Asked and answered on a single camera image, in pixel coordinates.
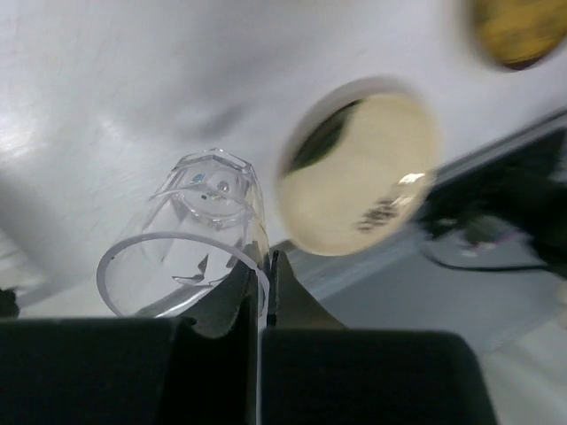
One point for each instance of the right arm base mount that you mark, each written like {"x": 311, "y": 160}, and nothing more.
{"x": 517, "y": 188}

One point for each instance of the black yellow ornate plate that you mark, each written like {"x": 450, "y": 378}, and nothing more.
{"x": 513, "y": 36}

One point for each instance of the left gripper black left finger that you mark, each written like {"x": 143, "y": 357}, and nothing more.
{"x": 196, "y": 368}

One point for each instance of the cream plate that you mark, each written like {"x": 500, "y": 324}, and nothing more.
{"x": 357, "y": 167}

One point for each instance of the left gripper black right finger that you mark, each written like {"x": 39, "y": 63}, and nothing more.
{"x": 335, "y": 375}

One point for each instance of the aluminium rail frame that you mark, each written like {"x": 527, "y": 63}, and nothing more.
{"x": 393, "y": 286}

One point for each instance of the clear glass cup front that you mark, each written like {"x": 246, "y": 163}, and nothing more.
{"x": 206, "y": 219}

